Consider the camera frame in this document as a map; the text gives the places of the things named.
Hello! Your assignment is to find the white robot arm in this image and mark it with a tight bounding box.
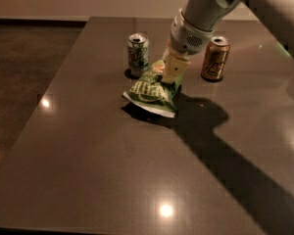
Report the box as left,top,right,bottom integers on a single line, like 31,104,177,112
162,0,294,84

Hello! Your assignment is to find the green jalapeno chip bag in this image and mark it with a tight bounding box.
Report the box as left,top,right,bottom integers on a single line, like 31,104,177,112
122,60,182,118

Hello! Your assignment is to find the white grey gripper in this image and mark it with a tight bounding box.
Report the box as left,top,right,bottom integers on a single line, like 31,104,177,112
161,10,214,84

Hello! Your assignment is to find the green white 7up can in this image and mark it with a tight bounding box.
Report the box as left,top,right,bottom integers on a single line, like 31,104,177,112
127,33,149,77

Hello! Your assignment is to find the orange soda can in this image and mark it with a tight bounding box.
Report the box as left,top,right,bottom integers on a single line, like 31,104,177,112
201,35,230,81

